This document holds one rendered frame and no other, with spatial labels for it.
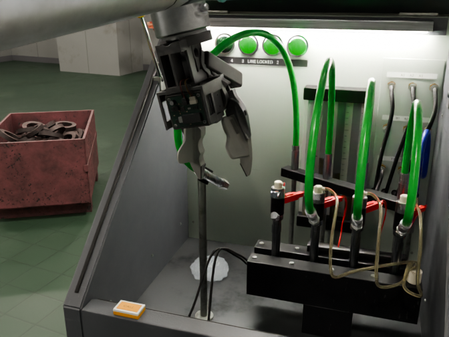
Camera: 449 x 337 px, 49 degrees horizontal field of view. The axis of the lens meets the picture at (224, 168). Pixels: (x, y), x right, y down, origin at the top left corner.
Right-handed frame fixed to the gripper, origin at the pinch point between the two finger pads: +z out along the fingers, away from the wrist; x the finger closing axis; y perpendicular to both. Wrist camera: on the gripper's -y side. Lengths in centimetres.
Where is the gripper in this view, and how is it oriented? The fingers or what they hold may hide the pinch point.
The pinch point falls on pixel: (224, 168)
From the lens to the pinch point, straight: 73.9
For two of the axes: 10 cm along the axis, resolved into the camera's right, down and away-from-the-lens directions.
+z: 2.2, 9.3, 3.0
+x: 8.9, -0.7, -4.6
